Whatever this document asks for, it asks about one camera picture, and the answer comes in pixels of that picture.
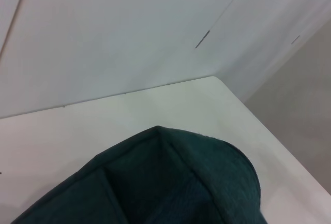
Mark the dark teal lunch bag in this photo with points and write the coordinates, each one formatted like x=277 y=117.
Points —
x=155 y=182

